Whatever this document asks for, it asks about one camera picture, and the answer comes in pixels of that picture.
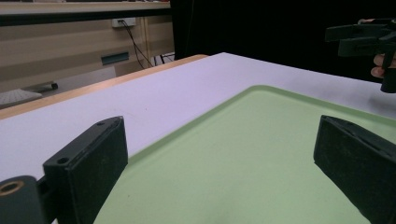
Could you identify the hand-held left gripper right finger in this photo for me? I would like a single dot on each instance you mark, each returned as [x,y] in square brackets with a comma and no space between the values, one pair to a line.
[358,168]

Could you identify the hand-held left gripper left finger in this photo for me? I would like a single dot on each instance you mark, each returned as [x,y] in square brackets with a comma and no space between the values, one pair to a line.
[90,168]

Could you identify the black curtain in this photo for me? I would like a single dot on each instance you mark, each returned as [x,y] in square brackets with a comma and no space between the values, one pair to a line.
[264,28]

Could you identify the grey bar with black cap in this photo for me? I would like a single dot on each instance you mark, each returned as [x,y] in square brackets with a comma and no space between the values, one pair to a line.
[46,86]

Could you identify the white keyboard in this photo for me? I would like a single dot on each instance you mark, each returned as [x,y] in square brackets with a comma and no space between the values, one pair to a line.
[17,97]

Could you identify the light green plastic tray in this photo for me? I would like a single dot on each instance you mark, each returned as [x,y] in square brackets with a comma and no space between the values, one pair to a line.
[243,161]

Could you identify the beige wooden bench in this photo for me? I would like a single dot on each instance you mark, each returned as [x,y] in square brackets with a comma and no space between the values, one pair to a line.
[62,43]

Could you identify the white wall socket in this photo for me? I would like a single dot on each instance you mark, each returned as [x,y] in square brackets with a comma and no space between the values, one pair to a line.
[124,22]

